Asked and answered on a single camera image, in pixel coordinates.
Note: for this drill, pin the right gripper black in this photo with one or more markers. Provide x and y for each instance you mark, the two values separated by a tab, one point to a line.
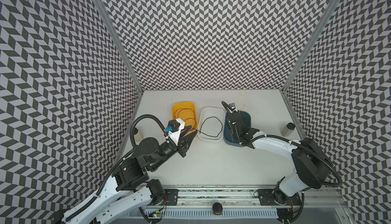
239	129

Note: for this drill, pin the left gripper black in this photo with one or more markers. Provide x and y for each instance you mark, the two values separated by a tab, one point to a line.
185	143

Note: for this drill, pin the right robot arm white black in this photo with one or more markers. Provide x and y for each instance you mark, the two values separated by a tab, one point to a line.
312	167

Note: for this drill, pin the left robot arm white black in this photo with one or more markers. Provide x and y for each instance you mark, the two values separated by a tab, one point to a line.
127	186

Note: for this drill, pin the teal plastic bin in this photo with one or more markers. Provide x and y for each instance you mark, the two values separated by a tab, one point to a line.
227	137

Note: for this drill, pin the white plastic bin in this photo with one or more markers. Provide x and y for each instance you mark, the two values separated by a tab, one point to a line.
211	124

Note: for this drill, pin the yellow plastic bin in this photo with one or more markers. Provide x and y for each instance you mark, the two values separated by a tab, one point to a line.
187	112

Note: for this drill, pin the right small jar black lid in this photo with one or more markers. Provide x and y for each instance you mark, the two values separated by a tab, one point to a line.
288	129

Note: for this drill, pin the black round knob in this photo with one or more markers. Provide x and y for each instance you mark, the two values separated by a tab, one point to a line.
217	208

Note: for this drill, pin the small green circuit board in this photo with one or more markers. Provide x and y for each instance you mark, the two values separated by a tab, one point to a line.
155	215

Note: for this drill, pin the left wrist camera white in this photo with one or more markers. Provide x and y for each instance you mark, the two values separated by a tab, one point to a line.
174	130

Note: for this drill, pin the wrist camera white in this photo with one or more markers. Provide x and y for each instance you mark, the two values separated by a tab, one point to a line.
174	130
232	107

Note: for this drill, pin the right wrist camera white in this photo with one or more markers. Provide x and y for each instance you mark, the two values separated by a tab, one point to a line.
232	107

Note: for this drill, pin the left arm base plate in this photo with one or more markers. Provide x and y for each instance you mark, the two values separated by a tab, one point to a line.
170	197

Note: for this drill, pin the aluminium front rail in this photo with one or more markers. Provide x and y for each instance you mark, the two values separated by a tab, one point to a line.
232	196

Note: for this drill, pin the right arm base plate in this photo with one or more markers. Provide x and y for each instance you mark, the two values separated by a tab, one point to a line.
268	197

